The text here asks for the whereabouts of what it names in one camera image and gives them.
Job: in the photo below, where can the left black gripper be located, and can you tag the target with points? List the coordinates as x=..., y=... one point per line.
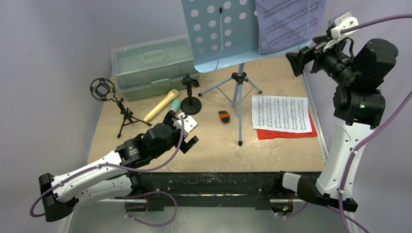
x=171, y=114

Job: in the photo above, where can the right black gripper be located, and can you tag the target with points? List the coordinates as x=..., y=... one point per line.
x=310, y=56

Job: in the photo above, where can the lavender sheet music page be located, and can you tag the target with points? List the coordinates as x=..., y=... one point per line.
x=284, y=24

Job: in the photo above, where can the black round-base microphone stand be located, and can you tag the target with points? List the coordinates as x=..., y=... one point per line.
x=190, y=105

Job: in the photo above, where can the mint green microphone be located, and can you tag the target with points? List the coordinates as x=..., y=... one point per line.
x=175, y=106

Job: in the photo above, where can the cream yellow microphone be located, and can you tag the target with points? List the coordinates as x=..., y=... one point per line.
x=171, y=96

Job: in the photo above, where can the white sheet music page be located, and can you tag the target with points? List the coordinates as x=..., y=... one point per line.
x=281, y=113

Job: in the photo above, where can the red sheet music page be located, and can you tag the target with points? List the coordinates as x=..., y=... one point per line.
x=266, y=134

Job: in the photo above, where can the light blue music stand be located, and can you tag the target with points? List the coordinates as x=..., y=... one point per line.
x=224, y=33

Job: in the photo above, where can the black tripod microphone stand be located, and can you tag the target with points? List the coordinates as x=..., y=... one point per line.
x=104, y=90

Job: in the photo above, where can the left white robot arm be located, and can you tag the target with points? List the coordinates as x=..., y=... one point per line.
x=115, y=175

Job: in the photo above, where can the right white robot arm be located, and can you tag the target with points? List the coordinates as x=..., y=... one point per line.
x=358, y=108

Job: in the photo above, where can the orange black hex key set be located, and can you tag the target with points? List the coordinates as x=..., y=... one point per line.
x=224, y=116

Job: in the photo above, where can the grey-green plastic toolbox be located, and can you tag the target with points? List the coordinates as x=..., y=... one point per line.
x=153, y=68

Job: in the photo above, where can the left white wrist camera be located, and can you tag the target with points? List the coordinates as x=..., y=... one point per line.
x=185, y=122

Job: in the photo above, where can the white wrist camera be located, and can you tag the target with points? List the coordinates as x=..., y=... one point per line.
x=185, y=122
x=335, y=29

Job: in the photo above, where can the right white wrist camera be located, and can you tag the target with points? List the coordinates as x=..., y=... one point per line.
x=335, y=29

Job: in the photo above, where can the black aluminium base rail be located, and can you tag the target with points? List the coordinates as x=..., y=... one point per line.
x=196, y=189

